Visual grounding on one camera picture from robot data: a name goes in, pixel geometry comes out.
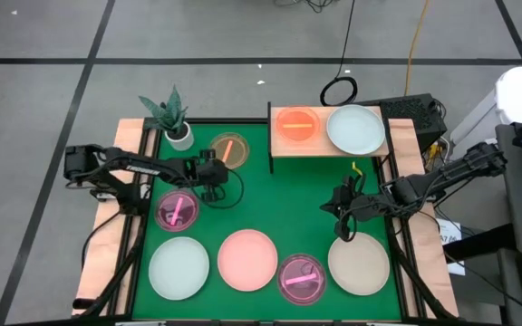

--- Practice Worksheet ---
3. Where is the wooden shelf with black frame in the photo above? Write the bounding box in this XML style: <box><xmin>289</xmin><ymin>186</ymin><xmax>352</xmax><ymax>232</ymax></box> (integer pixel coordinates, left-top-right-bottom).
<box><xmin>266</xmin><ymin>101</ymin><xmax>392</xmax><ymax>176</ymax></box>

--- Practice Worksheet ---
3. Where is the white paper sheet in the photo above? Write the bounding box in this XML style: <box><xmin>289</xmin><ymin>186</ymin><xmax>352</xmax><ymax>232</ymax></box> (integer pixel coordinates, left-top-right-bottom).
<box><xmin>435</xmin><ymin>218</ymin><xmax>467</xmax><ymax>276</ymax></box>

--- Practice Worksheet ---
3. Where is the amber transparent plate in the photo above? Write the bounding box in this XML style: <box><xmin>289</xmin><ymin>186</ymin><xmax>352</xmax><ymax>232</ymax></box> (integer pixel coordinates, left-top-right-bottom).
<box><xmin>209</xmin><ymin>131</ymin><xmax>251</xmax><ymax>171</ymax></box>

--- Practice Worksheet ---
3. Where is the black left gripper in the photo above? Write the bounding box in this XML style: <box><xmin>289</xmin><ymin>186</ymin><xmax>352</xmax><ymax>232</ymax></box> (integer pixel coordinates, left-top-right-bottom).
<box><xmin>183</xmin><ymin>149</ymin><xmax>231</xmax><ymax>203</ymax></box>

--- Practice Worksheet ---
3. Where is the beige plate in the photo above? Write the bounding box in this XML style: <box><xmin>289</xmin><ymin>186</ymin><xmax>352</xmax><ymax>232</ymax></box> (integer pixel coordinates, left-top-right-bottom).
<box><xmin>327</xmin><ymin>231</ymin><xmax>392</xmax><ymax>297</ymax></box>

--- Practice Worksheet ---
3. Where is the pink transparent plate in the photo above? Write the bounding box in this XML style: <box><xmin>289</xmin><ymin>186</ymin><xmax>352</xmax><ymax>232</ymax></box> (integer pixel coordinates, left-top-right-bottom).
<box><xmin>277</xmin><ymin>253</ymin><xmax>328</xmax><ymax>306</ymax></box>
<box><xmin>154</xmin><ymin>189</ymin><xmax>200</xmax><ymax>233</ymax></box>

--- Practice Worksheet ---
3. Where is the black coiled cable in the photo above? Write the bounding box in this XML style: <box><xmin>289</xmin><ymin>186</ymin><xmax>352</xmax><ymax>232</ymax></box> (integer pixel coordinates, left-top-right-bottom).
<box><xmin>318</xmin><ymin>0</ymin><xmax>360</xmax><ymax>108</ymax></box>

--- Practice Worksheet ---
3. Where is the black computer box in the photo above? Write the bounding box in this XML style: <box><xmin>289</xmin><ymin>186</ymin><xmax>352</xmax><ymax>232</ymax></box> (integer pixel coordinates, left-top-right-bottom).
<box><xmin>358</xmin><ymin>92</ymin><xmax>448</xmax><ymax>153</ymax></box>

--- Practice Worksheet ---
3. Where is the black cable bundle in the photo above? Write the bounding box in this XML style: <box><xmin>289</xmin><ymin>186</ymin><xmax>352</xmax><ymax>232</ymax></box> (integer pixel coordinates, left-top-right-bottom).
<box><xmin>273</xmin><ymin>0</ymin><xmax>339</xmax><ymax>14</ymax></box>

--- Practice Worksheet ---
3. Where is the yellow cable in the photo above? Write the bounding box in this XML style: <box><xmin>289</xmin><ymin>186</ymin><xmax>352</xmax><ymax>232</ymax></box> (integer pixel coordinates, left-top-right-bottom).
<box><xmin>403</xmin><ymin>0</ymin><xmax>432</xmax><ymax>97</ymax></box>

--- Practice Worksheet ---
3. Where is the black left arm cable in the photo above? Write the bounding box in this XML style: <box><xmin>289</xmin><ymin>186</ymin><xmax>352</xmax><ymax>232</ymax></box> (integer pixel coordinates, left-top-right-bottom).
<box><xmin>196</xmin><ymin>166</ymin><xmax>246</xmax><ymax>210</ymax></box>

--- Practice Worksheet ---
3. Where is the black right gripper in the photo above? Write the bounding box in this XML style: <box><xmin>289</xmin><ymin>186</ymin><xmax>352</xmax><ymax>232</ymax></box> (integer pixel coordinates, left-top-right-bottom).
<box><xmin>319</xmin><ymin>174</ymin><xmax>382</xmax><ymax>242</ymax></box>

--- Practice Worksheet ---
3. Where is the snake plant in white pot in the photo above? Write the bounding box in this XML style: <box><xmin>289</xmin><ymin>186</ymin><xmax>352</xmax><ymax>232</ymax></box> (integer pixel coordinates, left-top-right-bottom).
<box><xmin>138</xmin><ymin>84</ymin><xmax>196</xmax><ymax>152</ymax></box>

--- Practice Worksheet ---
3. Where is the green table mat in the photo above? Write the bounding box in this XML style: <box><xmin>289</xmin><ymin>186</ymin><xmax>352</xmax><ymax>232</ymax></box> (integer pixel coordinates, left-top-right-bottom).
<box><xmin>131</xmin><ymin>122</ymin><xmax>402</xmax><ymax>321</ymax></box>

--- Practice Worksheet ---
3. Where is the orange transparent plate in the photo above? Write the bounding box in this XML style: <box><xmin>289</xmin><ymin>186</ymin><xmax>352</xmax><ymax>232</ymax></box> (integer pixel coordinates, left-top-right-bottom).
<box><xmin>275</xmin><ymin>106</ymin><xmax>322</xmax><ymax>145</ymax></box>

